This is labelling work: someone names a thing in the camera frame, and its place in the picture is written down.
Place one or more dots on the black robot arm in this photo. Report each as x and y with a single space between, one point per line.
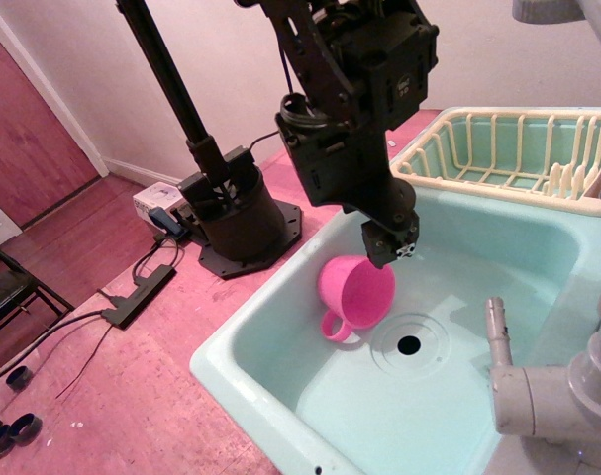
363 68

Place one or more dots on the blue adapter plug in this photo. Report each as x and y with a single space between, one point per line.
162 219

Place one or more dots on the black usb hub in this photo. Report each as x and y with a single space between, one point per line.
126 309

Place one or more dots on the grey toy faucet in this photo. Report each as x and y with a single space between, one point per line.
555 403

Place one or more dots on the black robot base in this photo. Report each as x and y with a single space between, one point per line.
241 227

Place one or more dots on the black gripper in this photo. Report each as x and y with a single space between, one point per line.
340 166

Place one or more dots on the wooden door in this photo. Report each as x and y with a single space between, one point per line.
41 166

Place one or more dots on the pink plastic cup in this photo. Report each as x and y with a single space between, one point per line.
357 295

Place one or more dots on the white cardboard box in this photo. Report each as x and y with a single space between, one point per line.
160 194

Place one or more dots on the teal plastic sink basin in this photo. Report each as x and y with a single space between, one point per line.
412 394

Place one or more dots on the cream dish drying rack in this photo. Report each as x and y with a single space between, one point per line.
549 158

